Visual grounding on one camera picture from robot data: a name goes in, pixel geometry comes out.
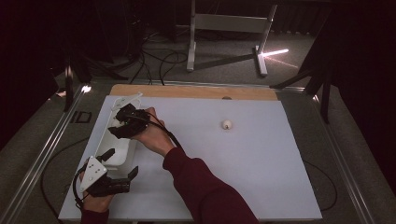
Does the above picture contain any black tripod stand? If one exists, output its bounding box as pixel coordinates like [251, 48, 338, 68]
[63, 50, 129, 113]
[269, 31, 333, 125]

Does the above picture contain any person's left hand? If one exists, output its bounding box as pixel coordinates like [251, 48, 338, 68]
[78, 169, 115, 213]

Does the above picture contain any wooden board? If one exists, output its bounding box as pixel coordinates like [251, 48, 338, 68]
[109, 83, 279, 102]

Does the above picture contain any black floor cable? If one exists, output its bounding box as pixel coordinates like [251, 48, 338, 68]
[158, 49, 189, 86]
[129, 31, 154, 86]

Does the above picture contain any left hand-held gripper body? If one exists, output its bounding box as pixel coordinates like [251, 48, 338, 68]
[78, 156, 132, 198]

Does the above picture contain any white table cover sheet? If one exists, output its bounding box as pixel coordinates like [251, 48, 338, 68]
[58, 95, 323, 222]

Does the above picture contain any white metal stand frame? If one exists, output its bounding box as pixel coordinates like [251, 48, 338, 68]
[185, 0, 279, 78]

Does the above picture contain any dark curtain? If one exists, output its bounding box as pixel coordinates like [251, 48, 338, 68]
[0, 0, 104, 152]
[323, 0, 396, 195]

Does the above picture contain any person's right hand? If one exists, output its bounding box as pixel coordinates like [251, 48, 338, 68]
[133, 106, 177, 159]

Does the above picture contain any white plastic bin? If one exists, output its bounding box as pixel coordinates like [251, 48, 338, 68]
[95, 97, 143, 171]

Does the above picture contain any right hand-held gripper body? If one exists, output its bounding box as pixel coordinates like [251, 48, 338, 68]
[110, 91, 151, 140]

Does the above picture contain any aluminium frame rail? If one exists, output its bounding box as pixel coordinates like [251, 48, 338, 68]
[312, 93, 378, 224]
[0, 83, 93, 224]

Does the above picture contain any left hand-held gripper cable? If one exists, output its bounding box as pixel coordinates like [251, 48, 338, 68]
[39, 136, 92, 220]

